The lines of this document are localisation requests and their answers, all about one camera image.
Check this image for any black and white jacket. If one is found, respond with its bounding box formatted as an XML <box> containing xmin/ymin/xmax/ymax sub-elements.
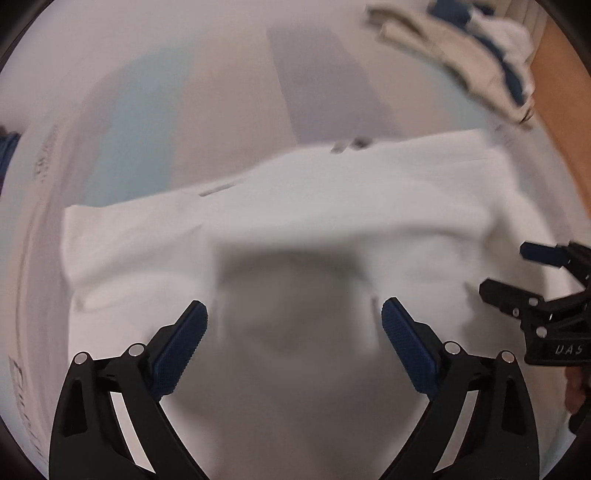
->
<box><xmin>61</xmin><ymin>130</ymin><xmax>573</xmax><ymax>479</ymax></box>

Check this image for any blue clothes pile on floor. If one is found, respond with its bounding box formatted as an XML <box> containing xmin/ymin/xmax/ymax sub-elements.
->
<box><xmin>0</xmin><ymin>132</ymin><xmax>21</xmax><ymax>182</ymax></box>

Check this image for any person's right hand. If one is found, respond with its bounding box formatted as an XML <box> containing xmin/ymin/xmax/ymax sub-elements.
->
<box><xmin>565</xmin><ymin>366</ymin><xmax>590</xmax><ymax>414</ymax></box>

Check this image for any wooden headboard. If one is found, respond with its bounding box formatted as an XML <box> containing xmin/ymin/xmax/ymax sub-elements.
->
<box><xmin>531</xmin><ymin>20</ymin><xmax>590</xmax><ymax>243</ymax></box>

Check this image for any blue and white garment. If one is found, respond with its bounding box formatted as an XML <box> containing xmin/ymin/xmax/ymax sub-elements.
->
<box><xmin>428</xmin><ymin>0</ymin><xmax>535</xmax><ymax>106</ymax></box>

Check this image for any beige garment on bed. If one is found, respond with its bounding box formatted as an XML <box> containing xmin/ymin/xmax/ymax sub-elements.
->
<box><xmin>366</xmin><ymin>2</ymin><xmax>534</xmax><ymax>124</ymax></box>

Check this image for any striped pastel bed sheet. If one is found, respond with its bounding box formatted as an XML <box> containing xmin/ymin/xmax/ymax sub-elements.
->
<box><xmin>1</xmin><ymin>1</ymin><xmax>560</xmax><ymax>470</ymax></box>

